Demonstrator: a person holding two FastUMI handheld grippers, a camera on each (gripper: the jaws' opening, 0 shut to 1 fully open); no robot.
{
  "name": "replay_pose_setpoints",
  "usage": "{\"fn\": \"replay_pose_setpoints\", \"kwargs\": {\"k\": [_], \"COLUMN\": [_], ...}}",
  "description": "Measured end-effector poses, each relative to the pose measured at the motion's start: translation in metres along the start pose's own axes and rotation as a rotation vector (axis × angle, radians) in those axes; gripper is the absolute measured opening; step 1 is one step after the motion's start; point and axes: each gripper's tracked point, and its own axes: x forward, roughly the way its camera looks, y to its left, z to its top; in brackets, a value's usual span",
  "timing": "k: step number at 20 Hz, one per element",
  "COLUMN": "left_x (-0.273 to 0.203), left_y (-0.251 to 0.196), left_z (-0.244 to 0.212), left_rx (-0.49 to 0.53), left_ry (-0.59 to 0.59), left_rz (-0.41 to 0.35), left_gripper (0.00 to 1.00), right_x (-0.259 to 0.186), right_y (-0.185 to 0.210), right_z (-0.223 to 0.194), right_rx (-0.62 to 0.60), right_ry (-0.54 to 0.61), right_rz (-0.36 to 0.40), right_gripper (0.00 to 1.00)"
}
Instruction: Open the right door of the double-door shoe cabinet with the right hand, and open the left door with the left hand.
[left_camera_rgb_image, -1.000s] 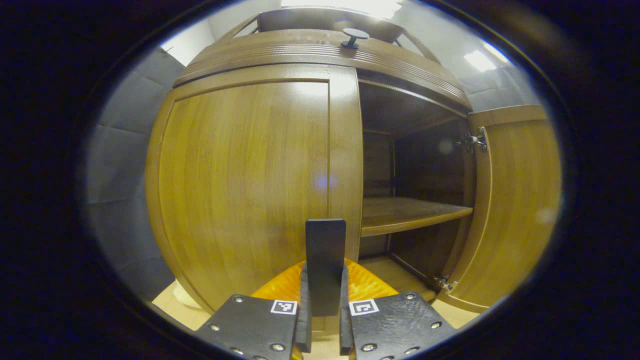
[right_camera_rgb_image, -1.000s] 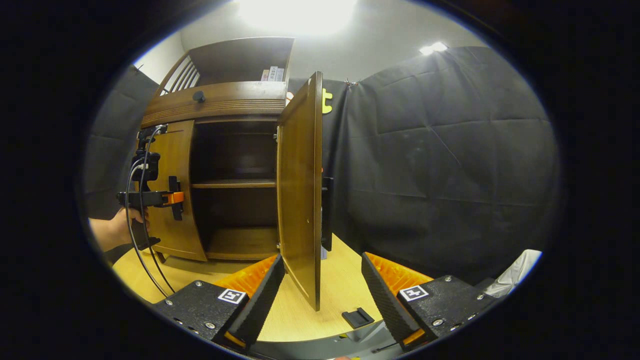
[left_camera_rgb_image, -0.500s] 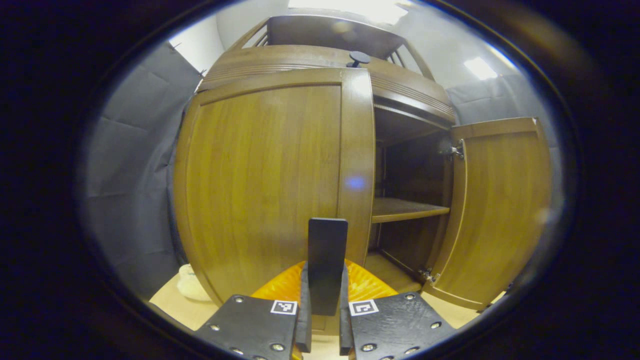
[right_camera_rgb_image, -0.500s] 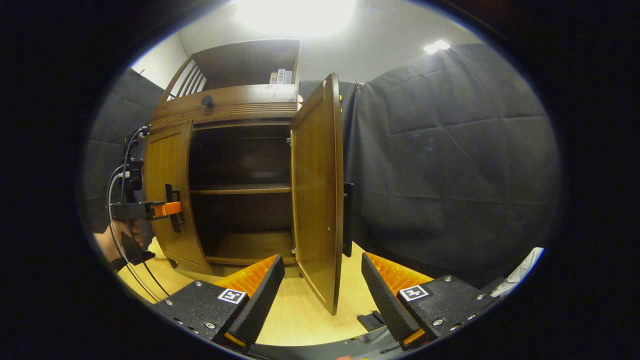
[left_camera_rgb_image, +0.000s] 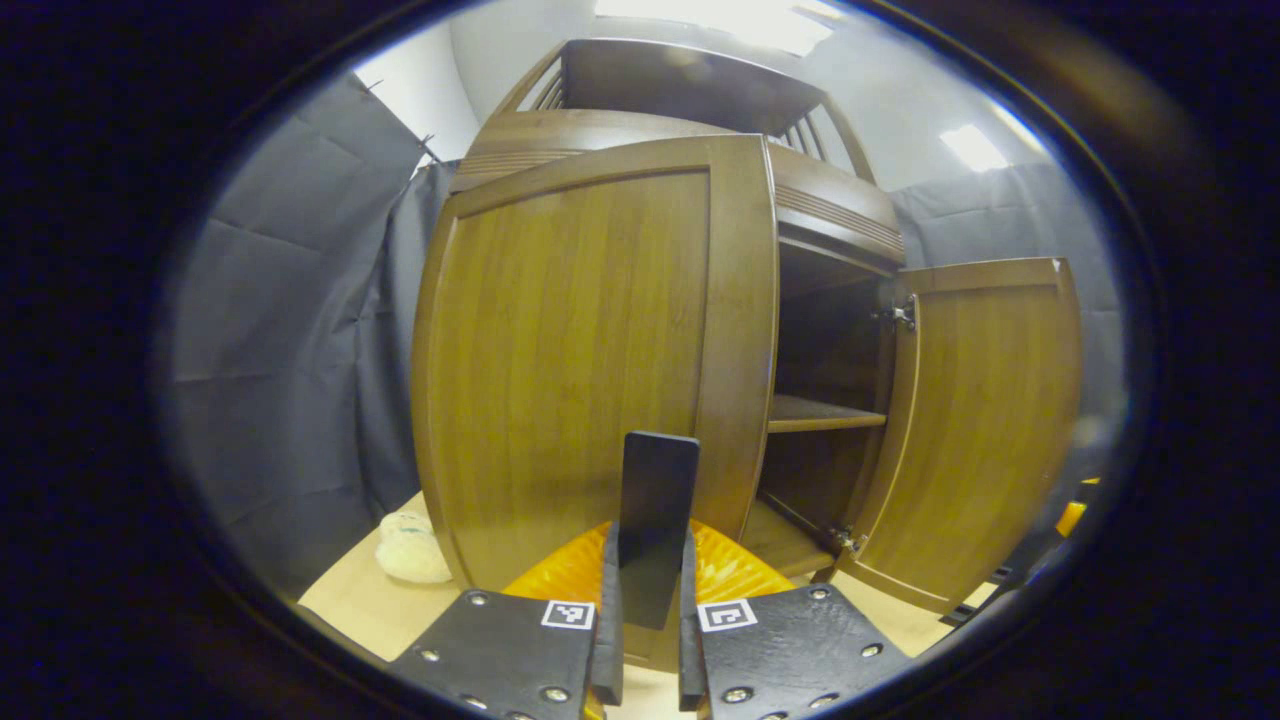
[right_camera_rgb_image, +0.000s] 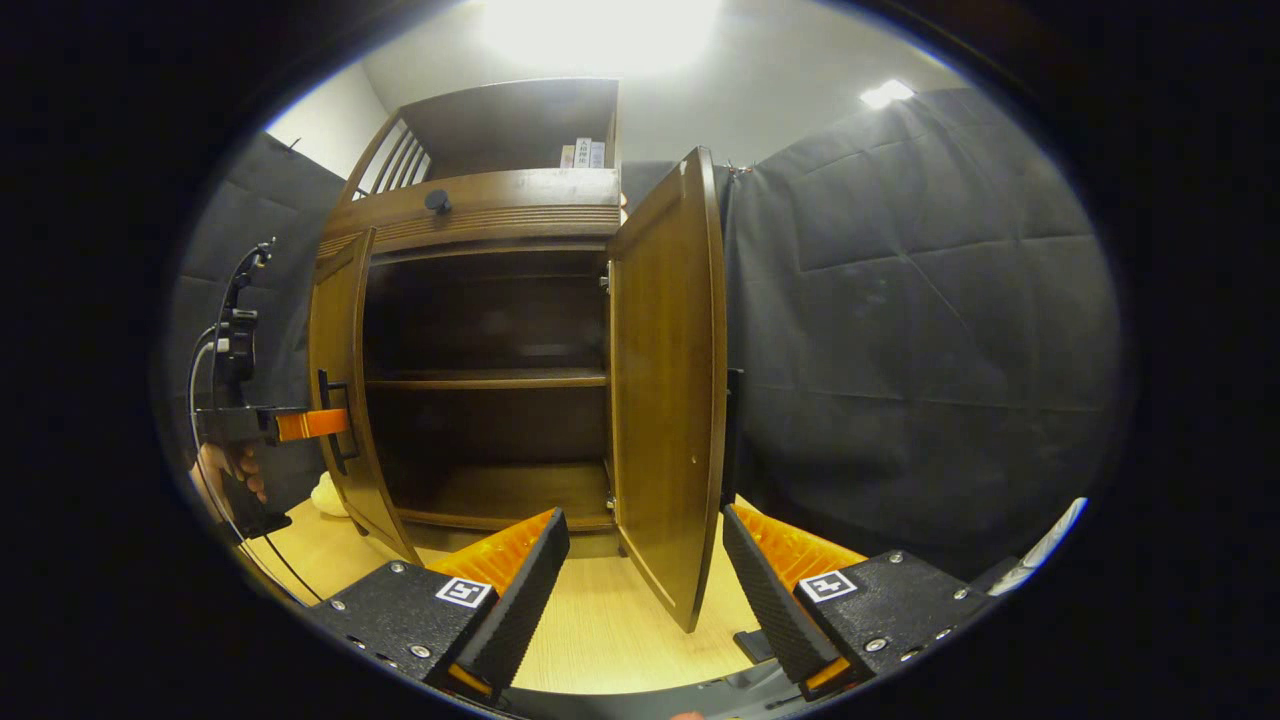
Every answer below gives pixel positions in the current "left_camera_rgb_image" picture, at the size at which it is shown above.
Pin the small ceiling light panel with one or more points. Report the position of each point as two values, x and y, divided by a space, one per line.
975 148

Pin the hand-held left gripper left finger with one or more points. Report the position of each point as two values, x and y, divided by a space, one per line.
608 640

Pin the wooden double-door shoe cabinet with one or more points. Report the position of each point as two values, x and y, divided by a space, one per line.
680 80

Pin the wooden inner shelf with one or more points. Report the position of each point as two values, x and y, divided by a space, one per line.
820 414

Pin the wooden shoe cabinet door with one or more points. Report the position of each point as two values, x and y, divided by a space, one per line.
570 350
980 420

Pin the large ceiling light panel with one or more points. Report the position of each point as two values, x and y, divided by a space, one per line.
720 20

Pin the black backdrop cloth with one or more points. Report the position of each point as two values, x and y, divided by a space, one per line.
290 350

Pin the metal door hinge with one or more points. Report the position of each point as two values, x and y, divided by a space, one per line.
900 316
846 540

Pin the cream plush toy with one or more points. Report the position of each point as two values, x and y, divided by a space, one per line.
412 550

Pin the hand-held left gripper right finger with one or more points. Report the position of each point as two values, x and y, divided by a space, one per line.
690 650

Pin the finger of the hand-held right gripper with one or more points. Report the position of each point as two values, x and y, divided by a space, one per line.
1072 518
1010 578

